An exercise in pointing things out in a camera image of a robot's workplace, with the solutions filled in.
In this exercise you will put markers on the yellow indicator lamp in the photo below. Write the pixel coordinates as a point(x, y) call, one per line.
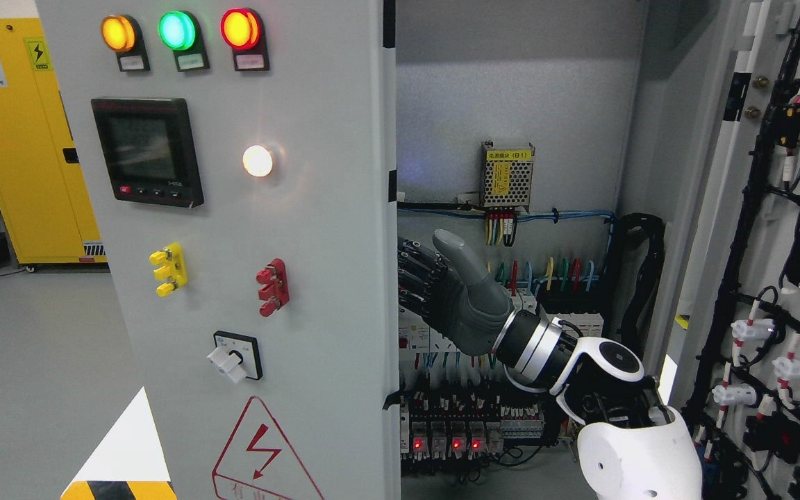
point(118, 33)

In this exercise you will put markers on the white socket breaker row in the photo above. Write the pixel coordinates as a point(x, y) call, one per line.
point(417, 336)

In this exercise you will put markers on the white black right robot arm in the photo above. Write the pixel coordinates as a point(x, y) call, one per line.
point(631, 445)

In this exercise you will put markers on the white indicator lamp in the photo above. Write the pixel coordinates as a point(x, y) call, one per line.
point(258, 161)

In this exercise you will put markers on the black digital power meter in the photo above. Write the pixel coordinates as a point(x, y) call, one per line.
point(149, 150)

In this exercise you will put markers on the black white rotary switch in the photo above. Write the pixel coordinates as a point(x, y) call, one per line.
point(236, 356)

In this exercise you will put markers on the red terminal block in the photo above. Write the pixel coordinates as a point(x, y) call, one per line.
point(274, 291)

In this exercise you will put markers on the black white surge protector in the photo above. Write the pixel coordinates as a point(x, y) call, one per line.
point(579, 307)

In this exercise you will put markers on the yellow safety cabinet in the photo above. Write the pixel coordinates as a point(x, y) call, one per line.
point(43, 197)

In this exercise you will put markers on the relay terminal row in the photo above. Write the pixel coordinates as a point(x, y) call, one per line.
point(465, 421)

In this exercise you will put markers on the red indicator lamp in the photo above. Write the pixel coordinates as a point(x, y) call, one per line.
point(241, 28)

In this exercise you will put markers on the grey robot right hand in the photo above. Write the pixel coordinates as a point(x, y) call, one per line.
point(449, 287)

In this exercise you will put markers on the grey cabinet door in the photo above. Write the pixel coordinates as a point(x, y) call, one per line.
point(316, 92)
point(715, 153)

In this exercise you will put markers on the perforated metal power supply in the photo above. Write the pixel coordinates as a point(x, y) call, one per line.
point(506, 175)

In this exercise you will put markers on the yellow terminal block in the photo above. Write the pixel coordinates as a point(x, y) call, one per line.
point(169, 267)

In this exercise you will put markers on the red electric hazard sign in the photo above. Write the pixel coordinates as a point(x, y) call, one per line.
point(258, 462)

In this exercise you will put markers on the green indicator lamp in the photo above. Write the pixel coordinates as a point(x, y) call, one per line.
point(177, 30)

